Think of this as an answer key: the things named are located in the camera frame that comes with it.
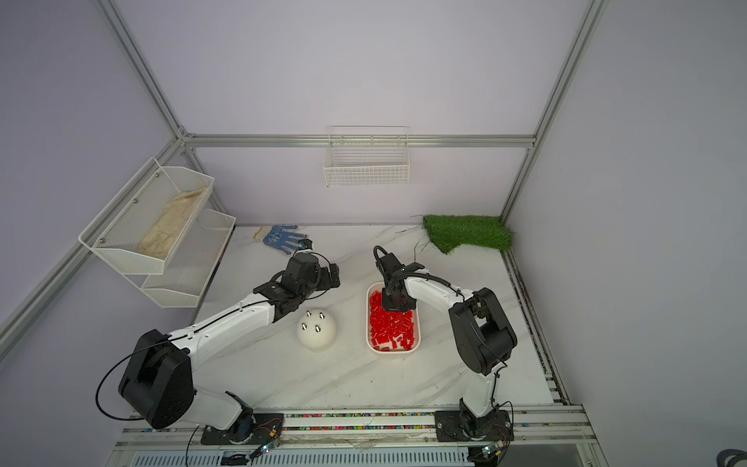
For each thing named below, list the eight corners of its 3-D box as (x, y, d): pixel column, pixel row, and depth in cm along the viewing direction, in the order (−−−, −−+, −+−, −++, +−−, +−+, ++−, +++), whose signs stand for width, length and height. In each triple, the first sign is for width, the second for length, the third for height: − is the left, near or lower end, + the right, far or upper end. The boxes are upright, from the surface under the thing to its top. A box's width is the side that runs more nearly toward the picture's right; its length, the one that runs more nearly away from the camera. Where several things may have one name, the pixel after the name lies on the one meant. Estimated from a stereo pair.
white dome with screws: (302, 352, 88) (293, 338, 79) (307, 325, 93) (299, 308, 85) (334, 352, 88) (329, 338, 79) (337, 325, 93) (332, 308, 85)
